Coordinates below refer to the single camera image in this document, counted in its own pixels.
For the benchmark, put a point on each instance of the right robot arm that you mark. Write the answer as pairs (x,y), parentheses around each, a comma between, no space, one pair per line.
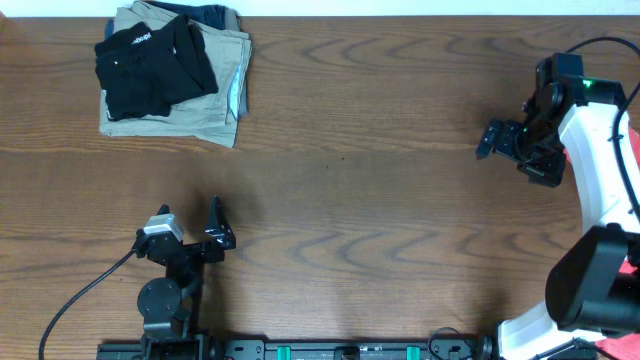
(582,122)

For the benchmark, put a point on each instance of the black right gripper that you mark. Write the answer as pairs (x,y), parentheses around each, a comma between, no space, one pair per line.
(507,141)

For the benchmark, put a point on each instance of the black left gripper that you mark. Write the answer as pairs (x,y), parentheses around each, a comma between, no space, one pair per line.
(189,248)

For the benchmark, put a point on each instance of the red t-shirt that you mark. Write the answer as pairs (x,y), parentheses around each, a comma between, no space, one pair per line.
(626,347)

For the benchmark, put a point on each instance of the black polo shirt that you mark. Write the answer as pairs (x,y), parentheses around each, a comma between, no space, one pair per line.
(144,72)

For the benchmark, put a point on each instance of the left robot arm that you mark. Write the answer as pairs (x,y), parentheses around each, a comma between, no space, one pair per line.
(168,304)

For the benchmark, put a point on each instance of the folded khaki trousers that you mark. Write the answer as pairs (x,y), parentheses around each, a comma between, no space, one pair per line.
(212,117)

